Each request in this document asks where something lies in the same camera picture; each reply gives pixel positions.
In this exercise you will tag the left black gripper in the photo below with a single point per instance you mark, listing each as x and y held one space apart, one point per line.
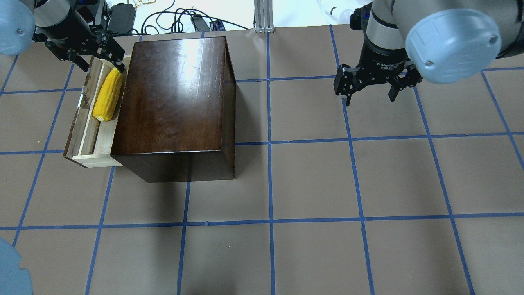
66 27

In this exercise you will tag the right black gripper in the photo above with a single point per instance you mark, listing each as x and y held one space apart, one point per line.
380 57

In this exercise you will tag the yellow corn cob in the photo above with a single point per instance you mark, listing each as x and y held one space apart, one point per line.
108 96

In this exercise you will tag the light wood drawer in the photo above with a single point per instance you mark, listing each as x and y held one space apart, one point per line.
90 141

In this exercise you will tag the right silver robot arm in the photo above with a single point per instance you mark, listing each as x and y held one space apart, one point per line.
440 41

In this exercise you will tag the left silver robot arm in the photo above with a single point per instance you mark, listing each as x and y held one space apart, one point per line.
19 19

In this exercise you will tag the black power adapter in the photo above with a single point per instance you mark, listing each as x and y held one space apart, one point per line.
121 18

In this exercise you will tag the white light bulb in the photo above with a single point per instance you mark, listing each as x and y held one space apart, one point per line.
341 15

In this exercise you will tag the dark brown wooden cabinet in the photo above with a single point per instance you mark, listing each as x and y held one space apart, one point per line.
177 115

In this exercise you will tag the aluminium frame post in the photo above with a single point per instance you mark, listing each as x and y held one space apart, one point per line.
263 14

